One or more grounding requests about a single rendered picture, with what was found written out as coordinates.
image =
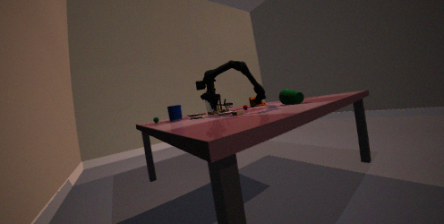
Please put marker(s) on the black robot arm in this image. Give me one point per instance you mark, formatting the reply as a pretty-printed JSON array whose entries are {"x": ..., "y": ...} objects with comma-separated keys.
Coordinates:
[{"x": 209, "y": 79}]

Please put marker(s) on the green cup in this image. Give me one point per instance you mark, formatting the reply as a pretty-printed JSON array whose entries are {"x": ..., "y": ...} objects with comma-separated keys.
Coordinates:
[{"x": 287, "y": 96}]

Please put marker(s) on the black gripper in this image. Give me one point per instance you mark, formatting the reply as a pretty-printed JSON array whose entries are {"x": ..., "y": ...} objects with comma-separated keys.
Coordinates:
[{"x": 213, "y": 99}]

